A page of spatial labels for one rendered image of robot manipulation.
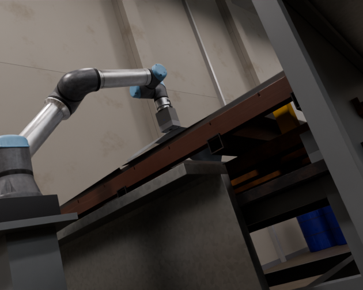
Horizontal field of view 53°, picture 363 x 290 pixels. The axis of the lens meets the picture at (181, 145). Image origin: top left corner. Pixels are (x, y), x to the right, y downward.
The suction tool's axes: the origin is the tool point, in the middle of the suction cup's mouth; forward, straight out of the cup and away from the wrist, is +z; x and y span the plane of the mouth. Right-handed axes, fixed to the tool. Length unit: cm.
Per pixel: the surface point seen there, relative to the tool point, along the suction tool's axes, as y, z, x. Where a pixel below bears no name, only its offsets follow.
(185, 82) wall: 202, -254, -393
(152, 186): -31, 36, 62
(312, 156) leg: -67, 41, 39
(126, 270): 5, 54, 45
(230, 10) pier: 141, -486, -621
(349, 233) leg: -67, 63, 38
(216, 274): -31, 63, 46
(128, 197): -20, 35, 62
